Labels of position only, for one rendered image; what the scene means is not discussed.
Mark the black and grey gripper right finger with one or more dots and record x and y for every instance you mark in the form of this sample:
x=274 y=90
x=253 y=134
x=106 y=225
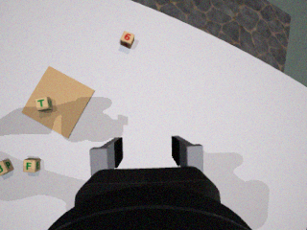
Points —
x=186 y=154

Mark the tan wooden block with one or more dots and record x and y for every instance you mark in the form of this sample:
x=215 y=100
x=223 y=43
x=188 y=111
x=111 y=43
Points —
x=5 y=167
x=127 y=39
x=43 y=104
x=31 y=165

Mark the tan flat mat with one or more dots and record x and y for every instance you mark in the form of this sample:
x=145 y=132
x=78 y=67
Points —
x=69 y=99

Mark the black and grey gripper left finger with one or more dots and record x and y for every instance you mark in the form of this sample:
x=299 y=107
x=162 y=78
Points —
x=108 y=156

